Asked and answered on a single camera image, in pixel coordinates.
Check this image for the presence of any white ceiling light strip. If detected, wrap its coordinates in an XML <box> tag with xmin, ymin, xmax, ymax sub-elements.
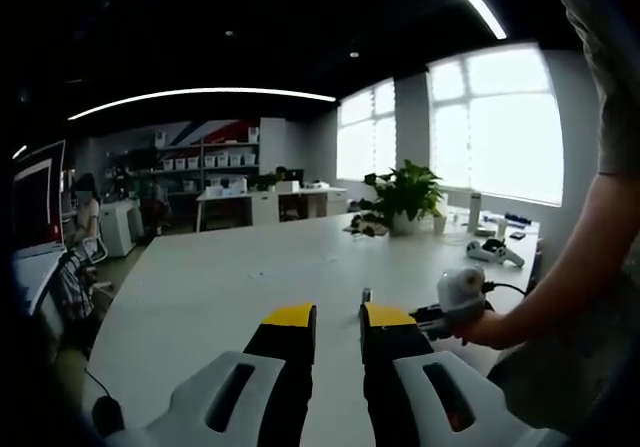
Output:
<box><xmin>433</xmin><ymin>0</ymin><xmax>509</xmax><ymax>41</ymax></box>
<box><xmin>67</xmin><ymin>86</ymin><xmax>338</xmax><ymax>121</ymax></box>

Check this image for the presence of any checked cloth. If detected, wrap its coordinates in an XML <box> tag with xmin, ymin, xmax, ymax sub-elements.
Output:
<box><xmin>58</xmin><ymin>252</ymin><xmax>97</xmax><ymax>321</ymax></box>

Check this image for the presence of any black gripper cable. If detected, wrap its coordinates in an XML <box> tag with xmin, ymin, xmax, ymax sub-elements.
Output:
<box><xmin>482</xmin><ymin>280</ymin><xmax>530</xmax><ymax>299</ymax></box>

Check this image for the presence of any white laptop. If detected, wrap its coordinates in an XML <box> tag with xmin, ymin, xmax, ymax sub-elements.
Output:
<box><xmin>12</xmin><ymin>139</ymin><xmax>70</xmax><ymax>319</ymax></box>

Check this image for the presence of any white game controller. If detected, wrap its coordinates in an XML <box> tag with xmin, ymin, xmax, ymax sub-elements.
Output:
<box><xmin>465</xmin><ymin>238</ymin><xmax>527</xmax><ymax>269</ymax></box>

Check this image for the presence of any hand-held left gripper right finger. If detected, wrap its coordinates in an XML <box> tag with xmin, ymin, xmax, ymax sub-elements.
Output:
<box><xmin>359</xmin><ymin>301</ymin><xmax>554</xmax><ymax>447</ymax></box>

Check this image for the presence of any person's right hand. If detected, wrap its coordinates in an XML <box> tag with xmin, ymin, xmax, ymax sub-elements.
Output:
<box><xmin>453</xmin><ymin>310</ymin><xmax>517</xmax><ymax>352</ymax></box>

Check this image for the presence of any white office chair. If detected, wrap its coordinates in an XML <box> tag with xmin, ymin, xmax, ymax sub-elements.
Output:
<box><xmin>74</xmin><ymin>234</ymin><xmax>114</xmax><ymax>289</ymax></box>

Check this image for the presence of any white cylindrical bottle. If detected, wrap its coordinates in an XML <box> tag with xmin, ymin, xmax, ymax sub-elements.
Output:
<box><xmin>468</xmin><ymin>191</ymin><xmax>483</xmax><ymax>233</ymax></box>

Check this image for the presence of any white floor cabinet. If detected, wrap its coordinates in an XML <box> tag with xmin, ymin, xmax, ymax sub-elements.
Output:
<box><xmin>99</xmin><ymin>199</ymin><xmax>146</xmax><ymax>259</ymax></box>

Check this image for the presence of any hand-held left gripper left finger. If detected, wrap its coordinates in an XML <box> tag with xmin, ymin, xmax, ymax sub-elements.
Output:
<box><xmin>104</xmin><ymin>302</ymin><xmax>317</xmax><ymax>447</ymax></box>

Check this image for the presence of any potted green plant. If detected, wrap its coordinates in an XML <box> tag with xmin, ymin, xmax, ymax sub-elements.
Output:
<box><xmin>363</xmin><ymin>159</ymin><xmax>447</xmax><ymax>238</ymax></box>

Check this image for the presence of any white cabinet desk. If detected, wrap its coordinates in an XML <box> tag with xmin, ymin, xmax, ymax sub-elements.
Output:
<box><xmin>194</xmin><ymin>185</ymin><xmax>349</xmax><ymax>233</ymax></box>

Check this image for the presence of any shelf with white bins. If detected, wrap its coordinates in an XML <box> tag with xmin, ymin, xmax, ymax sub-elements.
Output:
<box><xmin>107</xmin><ymin>126</ymin><xmax>262</xmax><ymax>204</ymax></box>

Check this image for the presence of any black computer mouse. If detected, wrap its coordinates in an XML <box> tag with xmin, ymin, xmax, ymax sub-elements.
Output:
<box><xmin>82</xmin><ymin>366</ymin><xmax>127</xmax><ymax>439</ymax></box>

